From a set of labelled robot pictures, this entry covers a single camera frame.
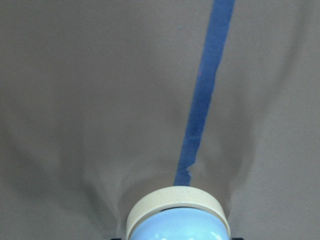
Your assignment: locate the light blue call bell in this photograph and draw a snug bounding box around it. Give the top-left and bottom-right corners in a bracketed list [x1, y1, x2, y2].
[125, 186, 231, 240]

